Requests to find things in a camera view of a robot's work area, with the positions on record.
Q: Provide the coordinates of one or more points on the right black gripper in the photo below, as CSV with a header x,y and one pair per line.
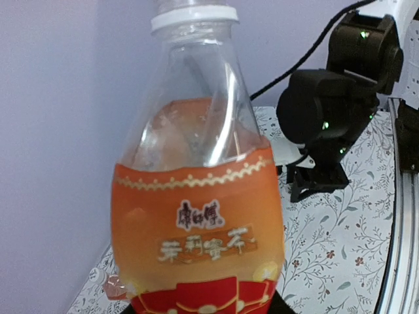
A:
x,y
322,174

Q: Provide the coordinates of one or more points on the orange bottle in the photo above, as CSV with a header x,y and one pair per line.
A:
x,y
114,288
196,219

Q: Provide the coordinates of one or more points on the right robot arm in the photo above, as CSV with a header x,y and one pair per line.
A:
x,y
323,112

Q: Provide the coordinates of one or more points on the floral table mat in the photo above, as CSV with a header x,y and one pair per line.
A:
x,y
337,244

